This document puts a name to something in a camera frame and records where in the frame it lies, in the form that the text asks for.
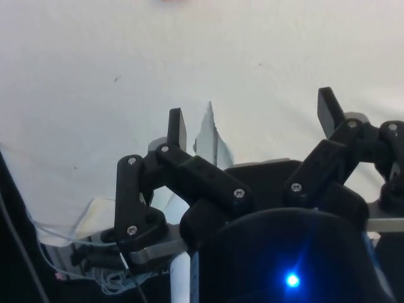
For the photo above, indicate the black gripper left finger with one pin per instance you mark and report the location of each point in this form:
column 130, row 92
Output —
column 202, row 176

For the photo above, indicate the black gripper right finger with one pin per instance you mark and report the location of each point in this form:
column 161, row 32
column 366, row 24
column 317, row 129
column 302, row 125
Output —
column 325, row 164

